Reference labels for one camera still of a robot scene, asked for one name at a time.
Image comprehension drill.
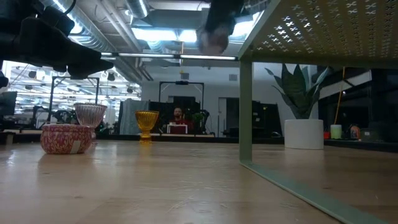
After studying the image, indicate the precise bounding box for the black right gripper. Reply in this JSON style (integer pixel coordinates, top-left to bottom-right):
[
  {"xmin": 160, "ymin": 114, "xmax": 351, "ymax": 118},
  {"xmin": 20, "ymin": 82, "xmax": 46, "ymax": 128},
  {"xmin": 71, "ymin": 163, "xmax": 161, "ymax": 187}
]
[{"xmin": 204, "ymin": 0, "xmax": 245, "ymax": 35}]

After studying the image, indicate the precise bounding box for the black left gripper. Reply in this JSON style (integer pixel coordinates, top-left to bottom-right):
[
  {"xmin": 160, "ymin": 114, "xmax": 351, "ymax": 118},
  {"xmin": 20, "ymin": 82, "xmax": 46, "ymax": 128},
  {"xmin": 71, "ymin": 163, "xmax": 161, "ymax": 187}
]
[{"xmin": 0, "ymin": 12, "xmax": 114, "ymax": 79}]

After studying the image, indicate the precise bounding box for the purple patterned candle tin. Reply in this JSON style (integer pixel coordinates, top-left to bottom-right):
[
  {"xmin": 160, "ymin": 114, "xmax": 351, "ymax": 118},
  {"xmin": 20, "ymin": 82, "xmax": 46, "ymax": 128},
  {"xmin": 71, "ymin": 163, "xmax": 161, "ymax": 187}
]
[{"xmin": 196, "ymin": 24, "xmax": 230, "ymax": 56}]

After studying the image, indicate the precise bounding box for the large pink ribbed glass holder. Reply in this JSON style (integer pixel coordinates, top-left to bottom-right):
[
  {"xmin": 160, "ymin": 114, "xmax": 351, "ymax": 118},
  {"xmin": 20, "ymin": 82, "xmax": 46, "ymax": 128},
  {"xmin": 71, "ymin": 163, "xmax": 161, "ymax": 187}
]
[{"xmin": 73, "ymin": 103, "xmax": 108, "ymax": 146}]

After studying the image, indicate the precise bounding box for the red patterned candle tin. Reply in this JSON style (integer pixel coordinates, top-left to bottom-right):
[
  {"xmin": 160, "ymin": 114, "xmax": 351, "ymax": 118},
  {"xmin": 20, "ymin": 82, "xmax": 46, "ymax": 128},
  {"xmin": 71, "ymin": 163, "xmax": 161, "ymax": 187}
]
[{"xmin": 40, "ymin": 123, "xmax": 93, "ymax": 155}]

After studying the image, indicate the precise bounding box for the amber ribbed glass candle holder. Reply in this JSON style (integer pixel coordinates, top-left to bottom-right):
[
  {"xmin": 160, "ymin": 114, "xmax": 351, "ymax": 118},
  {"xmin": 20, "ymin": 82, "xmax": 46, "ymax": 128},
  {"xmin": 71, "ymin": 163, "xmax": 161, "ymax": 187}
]
[{"xmin": 134, "ymin": 110, "xmax": 160, "ymax": 143}]

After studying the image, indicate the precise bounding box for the long linear ceiling light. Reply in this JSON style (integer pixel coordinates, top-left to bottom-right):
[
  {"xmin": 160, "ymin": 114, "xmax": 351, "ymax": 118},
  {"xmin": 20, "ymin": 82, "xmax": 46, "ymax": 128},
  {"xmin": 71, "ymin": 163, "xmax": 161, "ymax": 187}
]
[{"xmin": 118, "ymin": 52, "xmax": 238, "ymax": 61}]

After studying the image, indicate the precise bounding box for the grey hanging cloth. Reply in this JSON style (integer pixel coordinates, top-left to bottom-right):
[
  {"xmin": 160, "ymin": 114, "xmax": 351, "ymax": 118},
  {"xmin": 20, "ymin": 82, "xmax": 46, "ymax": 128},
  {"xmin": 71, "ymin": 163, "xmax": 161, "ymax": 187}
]
[{"xmin": 119, "ymin": 98, "xmax": 150, "ymax": 135}]

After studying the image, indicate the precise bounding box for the black computer monitor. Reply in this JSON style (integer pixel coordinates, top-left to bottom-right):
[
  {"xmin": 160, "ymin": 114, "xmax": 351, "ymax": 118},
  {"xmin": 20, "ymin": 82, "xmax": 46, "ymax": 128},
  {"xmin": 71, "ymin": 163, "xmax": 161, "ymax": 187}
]
[{"xmin": 0, "ymin": 91, "xmax": 18, "ymax": 116}]

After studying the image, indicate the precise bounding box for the green perforated metal shelf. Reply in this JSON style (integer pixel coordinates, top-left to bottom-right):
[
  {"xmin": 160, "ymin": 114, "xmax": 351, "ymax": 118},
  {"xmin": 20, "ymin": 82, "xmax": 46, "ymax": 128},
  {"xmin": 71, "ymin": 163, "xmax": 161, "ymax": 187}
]
[{"xmin": 238, "ymin": 0, "xmax": 398, "ymax": 224}]

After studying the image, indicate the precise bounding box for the green snake plant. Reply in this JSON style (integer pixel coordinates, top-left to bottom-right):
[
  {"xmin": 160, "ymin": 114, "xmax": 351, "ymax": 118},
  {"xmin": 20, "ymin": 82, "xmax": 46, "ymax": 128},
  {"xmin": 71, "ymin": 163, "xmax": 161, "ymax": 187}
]
[{"xmin": 264, "ymin": 63, "xmax": 330, "ymax": 120}]

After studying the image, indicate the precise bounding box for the person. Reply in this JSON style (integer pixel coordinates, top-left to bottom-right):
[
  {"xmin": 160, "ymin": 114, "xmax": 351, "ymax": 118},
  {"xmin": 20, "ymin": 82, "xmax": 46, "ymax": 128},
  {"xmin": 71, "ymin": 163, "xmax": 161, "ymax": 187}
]
[{"xmin": 169, "ymin": 107, "xmax": 193, "ymax": 134}]

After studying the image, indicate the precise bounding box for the black storage cabinet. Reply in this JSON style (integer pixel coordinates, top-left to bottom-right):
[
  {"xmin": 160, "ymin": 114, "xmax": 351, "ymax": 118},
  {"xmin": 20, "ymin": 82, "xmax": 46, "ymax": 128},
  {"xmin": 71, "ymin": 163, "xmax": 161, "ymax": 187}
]
[{"xmin": 226, "ymin": 98, "xmax": 283, "ymax": 138}]

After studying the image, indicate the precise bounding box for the white round planter pot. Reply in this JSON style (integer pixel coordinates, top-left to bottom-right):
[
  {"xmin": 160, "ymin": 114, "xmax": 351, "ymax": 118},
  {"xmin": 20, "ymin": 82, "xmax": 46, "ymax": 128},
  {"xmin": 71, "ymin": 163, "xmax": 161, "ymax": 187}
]
[{"xmin": 284, "ymin": 119, "xmax": 325, "ymax": 151}]

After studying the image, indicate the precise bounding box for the pale green cup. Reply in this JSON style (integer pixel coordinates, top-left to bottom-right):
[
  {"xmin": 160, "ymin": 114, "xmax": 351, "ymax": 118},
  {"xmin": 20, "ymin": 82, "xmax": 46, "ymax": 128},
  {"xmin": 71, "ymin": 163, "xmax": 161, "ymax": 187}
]
[{"xmin": 330, "ymin": 124, "xmax": 342, "ymax": 140}]

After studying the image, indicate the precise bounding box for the black metal rig frame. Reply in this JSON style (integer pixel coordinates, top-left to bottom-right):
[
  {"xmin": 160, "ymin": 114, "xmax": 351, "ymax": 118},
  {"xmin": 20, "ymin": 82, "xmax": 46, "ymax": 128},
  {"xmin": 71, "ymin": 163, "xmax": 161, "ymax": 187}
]
[{"xmin": 49, "ymin": 76, "xmax": 100, "ymax": 122}]

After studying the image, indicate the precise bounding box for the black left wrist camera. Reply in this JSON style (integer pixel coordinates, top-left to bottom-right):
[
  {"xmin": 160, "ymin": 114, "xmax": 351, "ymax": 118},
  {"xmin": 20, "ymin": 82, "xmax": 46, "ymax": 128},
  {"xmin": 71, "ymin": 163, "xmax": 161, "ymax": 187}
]
[{"xmin": 42, "ymin": 6, "xmax": 75, "ymax": 35}]

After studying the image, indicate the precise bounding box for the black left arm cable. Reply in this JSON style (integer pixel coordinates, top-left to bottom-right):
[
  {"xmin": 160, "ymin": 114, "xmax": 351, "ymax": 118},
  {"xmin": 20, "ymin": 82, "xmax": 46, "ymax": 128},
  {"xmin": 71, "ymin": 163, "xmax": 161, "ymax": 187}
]
[{"xmin": 63, "ymin": 0, "xmax": 77, "ymax": 14}]

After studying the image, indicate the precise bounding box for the black rig frame with camera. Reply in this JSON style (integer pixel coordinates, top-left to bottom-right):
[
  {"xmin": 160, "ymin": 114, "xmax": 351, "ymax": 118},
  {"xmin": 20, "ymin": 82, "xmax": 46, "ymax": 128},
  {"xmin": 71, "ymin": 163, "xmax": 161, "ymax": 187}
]
[{"xmin": 158, "ymin": 80, "xmax": 205, "ymax": 134}]

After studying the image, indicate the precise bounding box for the silver ventilation duct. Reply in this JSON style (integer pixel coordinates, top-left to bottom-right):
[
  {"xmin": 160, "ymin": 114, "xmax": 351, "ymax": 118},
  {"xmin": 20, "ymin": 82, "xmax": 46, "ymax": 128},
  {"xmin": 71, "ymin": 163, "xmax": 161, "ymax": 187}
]
[{"xmin": 126, "ymin": 0, "xmax": 150, "ymax": 19}]

